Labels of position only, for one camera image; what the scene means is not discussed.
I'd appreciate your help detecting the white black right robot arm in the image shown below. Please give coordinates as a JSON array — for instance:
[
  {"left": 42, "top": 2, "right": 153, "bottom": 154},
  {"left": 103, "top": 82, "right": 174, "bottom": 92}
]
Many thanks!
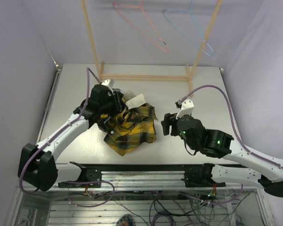
[{"left": 161, "top": 113, "right": 283, "bottom": 198}]

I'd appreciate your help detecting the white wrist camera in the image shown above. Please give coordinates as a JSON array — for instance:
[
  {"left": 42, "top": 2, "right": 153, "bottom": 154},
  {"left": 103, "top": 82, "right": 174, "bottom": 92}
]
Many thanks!
[
  {"left": 175, "top": 98, "right": 194, "bottom": 119},
  {"left": 101, "top": 79, "right": 114, "bottom": 88}
]

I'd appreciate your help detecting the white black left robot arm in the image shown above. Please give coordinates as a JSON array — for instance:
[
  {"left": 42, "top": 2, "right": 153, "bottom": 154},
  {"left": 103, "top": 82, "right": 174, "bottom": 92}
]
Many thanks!
[{"left": 18, "top": 84, "right": 125, "bottom": 191}]

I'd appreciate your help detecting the yellow green plaid shirt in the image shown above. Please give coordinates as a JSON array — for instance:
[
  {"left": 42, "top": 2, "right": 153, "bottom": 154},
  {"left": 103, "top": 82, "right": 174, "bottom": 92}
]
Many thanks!
[{"left": 98, "top": 102, "right": 157, "bottom": 156}]

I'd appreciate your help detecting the pink wire hanger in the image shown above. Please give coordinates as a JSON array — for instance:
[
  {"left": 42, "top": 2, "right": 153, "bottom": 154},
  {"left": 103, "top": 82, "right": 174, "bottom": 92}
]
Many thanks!
[{"left": 113, "top": 0, "right": 170, "bottom": 53}]

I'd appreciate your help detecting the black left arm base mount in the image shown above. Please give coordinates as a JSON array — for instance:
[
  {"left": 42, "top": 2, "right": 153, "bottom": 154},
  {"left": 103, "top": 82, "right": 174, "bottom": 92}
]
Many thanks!
[{"left": 56, "top": 161, "right": 102, "bottom": 188}]

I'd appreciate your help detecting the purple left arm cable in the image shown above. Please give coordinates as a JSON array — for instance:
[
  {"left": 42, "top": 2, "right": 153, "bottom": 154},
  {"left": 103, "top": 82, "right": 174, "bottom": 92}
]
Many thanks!
[{"left": 18, "top": 67, "right": 102, "bottom": 194}]

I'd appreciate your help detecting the black white checked shirt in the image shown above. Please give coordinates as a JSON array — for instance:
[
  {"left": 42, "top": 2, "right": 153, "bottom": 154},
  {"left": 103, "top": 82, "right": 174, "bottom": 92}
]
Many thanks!
[{"left": 123, "top": 90, "right": 147, "bottom": 110}]

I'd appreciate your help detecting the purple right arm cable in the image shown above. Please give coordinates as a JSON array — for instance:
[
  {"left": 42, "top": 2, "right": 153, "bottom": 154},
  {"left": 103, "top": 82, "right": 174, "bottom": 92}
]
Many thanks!
[{"left": 179, "top": 84, "right": 283, "bottom": 176}]

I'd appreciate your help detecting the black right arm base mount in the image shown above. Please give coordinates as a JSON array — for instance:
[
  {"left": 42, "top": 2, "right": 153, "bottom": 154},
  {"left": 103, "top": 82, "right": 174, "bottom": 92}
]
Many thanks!
[{"left": 181, "top": 163, "right": 226, "bottom": 187}]

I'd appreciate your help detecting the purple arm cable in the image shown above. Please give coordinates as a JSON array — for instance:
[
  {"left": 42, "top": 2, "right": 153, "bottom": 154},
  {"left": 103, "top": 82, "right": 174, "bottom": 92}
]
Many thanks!
[
  {"left": 18, "top": 67, "right": 102, "bottom": 194},
  {"left": 179, "top": 84, "right": 283, "bottom": 176}
]

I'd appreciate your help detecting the blue wire hanger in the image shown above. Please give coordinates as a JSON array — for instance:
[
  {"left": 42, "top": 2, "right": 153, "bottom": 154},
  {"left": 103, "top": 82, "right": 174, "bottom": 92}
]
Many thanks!
[{"left": 162, "top": 0, "right": 213, "bottom": 56}]

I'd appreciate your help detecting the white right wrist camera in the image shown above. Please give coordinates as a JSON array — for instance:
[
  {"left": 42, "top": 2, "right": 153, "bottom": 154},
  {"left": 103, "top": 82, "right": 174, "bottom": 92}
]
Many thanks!
[{"left": 175, "top": 98, "right": 194, "bottom": 119}]

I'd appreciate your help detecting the wooden clothes rack frame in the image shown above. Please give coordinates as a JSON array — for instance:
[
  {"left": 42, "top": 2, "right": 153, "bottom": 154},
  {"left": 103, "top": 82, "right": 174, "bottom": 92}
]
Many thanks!
[{"left": 80, "top": 0, "right": 223, "bottom": 91}]

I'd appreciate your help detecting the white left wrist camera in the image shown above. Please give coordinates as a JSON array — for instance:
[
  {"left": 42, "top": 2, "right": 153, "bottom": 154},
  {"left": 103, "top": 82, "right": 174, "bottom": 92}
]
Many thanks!
[{"left": 101, "top": 79, "right": 114, "bottom": 88}]

